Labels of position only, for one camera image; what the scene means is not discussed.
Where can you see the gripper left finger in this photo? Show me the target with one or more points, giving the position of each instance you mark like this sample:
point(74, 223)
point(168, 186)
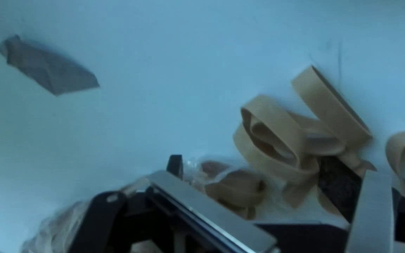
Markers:
point(202, 211)

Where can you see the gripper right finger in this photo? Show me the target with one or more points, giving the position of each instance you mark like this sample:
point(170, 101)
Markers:
point(371, 211)

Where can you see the clear bag of elastic bands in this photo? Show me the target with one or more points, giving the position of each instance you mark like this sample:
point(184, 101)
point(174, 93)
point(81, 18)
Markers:
point(234, 186)

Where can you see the grey folded paper piece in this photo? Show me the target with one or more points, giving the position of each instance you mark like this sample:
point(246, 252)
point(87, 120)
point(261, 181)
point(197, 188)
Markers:
point(47, 70)

